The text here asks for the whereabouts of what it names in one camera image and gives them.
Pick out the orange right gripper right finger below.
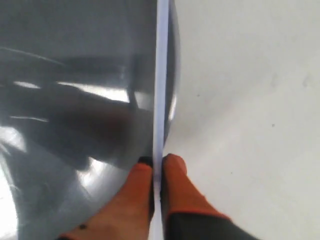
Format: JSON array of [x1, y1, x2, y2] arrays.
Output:
[[161, 154, 255, 240]]

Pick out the cream tablecloth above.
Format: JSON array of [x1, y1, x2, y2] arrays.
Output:
[[165, 0, 320, 240]]

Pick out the round stainless steel plate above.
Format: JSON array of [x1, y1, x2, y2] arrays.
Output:
[[0, 0, 181, 240]]

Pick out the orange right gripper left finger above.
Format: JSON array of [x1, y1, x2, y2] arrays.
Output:
[[59, 156, 154, 240]]

